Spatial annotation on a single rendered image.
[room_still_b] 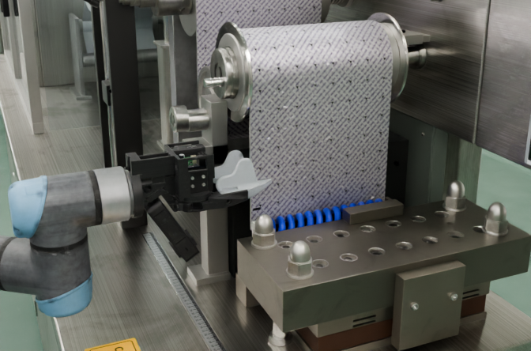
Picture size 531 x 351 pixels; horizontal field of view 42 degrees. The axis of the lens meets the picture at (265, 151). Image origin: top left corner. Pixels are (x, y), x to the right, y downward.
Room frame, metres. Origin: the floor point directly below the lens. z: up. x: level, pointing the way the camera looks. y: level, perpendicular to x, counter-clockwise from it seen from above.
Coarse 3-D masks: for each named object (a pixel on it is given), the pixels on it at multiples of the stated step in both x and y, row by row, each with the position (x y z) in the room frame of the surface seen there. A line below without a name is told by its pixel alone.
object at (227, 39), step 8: (224, 40) 1.02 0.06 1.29; (232, 40) 0.99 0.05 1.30; (392, 40) 1.06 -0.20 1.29; (232, 48) 0.99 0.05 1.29; (392, 48) 1.05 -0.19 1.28; (240, 56) 0.96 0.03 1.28; (240, 64) 0.96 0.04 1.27; (240, 72) 0.96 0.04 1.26; (240, 80) 0.96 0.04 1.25; (392, 80) 1.05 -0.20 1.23; (240, 88) 0.96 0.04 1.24; (392, 88) 1.07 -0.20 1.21; (240, 96) 0.96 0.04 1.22; (232, 104) 0.99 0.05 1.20; (240, 104) 0.97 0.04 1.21
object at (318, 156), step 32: (256, 128) 0.95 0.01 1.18; (288, 128) 0.97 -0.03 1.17; (320, 128) 0.99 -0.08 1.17; (352, 128) 1.02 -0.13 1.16; (384, 128) 1.04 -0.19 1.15; (256, 160) 0.95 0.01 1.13; (288, 160) 0.97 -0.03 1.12; (320, 160) 0.99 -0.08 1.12; (352, 160) 1.02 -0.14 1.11; (384, 160) 1.04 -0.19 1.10; (288, 192) 0.97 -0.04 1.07; (320, 192) 1.00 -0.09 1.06; (352, 192) 1.02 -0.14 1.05; (384, 192) 1.04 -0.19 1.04
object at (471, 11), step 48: (384, 0) 1.24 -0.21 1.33; (432, 0) 1.08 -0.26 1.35; (480, 0) 1.01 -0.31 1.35; (528, 0) 0.92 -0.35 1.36; (432, 48) 1.10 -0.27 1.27; (480, 48) 1.00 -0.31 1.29; (528, 48) 0.91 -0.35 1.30; (432, 96) 1.10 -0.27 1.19; (480, 96) 0.99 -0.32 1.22; (528, 96) 0.90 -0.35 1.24; (480, 144) 0.98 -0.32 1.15
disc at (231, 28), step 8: (224, 24) 1.03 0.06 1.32; (232, 24) 1.00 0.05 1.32; (224, 32) 1.03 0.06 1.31; (232, 32) 1.00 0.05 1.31; (240, 32) 0.97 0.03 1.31; (240, 40) 0.97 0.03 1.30; (240, 48) 0.97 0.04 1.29; (248, 56) 0.95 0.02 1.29; (248, 64) 0.94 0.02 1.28; (248, 72) 0.94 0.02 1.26; (248, 80) 0.94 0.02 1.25; (248, 88) 0.94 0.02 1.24; (248, 96) 0.94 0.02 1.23; (248, 104) 0.94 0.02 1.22; (232, 112) 1.00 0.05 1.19; (240, 112) 0.97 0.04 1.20; (232, 120) 1.00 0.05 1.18; (240, 120) 0.97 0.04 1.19
